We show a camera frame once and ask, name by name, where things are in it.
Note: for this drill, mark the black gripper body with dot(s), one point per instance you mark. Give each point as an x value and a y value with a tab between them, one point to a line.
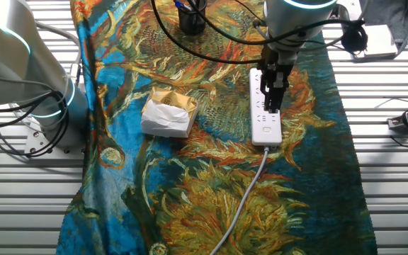
277	69

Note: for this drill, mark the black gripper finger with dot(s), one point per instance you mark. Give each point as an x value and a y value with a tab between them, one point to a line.
268	101
278	99

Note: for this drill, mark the white power strip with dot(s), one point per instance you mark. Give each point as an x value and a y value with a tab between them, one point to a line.
267	129

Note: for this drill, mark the black mesh pen holder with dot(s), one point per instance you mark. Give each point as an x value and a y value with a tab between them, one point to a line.
191	21

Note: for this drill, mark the gold and white box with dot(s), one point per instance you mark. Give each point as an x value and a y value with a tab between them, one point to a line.
168	115

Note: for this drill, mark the flat white box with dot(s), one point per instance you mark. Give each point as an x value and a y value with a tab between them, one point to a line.
379	40

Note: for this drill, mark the sunflower painting print cloth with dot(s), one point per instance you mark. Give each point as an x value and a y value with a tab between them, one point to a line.
190	184

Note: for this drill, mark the blue pen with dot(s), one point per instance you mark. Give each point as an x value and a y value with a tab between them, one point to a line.
181	5

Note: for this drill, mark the grey folded cloth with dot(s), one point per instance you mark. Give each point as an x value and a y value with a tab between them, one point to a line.
395	14

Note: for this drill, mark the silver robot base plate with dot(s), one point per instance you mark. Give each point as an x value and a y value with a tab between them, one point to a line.
35	140

